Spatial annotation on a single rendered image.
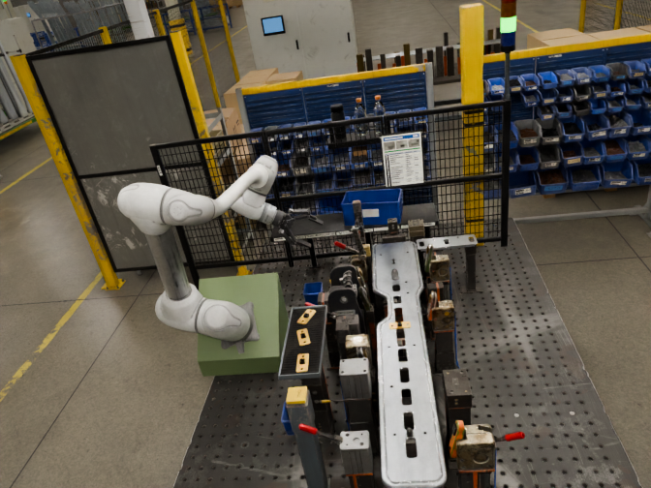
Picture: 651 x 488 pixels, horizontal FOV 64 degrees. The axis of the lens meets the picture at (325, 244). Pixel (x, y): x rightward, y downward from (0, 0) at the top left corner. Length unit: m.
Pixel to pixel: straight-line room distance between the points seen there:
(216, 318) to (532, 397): 1.30
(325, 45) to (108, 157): 4.96
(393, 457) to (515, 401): 0.73
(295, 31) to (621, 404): 6.94
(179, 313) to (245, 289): 0.36
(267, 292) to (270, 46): 6.64
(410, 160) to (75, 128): 2.66
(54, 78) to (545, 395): 3.76
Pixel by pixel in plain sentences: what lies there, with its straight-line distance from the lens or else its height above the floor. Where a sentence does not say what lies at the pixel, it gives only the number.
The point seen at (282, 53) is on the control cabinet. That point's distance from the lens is 8.75.
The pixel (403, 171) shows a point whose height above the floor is 1.23.
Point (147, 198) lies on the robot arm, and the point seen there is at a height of 1.68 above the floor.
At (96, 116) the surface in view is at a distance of 4.36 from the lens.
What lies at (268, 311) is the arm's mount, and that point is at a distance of 2.44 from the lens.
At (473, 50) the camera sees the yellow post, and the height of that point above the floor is 1.80.
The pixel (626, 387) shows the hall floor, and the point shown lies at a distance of 3.43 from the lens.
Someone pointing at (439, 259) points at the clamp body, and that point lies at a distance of 2.43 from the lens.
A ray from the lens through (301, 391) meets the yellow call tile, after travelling 1.70.
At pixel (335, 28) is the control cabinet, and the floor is 1.25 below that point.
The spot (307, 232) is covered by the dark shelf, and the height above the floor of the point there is 1.03.
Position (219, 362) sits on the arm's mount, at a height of 0.78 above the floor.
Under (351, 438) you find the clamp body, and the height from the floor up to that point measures 1.06.
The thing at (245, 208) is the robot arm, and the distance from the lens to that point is 2.37.
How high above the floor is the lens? 2.34
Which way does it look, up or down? 29 degrees down
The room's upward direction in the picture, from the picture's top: 10 degrees counter-clockwise
